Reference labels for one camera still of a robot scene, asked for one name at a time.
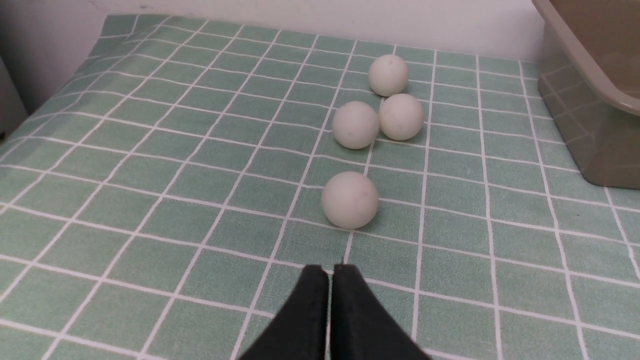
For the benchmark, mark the white ping-pong ball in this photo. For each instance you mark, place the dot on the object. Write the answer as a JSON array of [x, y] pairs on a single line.
[[401, 117], [388, 75], [355, 125], [350, 200]]

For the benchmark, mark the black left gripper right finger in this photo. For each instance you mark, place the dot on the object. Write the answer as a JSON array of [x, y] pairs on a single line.
[[361, 328]]

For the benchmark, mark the olive green plastic bin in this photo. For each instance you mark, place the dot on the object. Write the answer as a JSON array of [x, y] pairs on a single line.
[[589, 81]]

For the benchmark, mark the green checkered tablecloth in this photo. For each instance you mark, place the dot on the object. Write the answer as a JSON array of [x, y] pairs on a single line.
[[163, 202]]

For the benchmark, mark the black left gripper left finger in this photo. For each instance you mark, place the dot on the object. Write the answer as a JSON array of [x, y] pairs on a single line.
[[298, 331]]

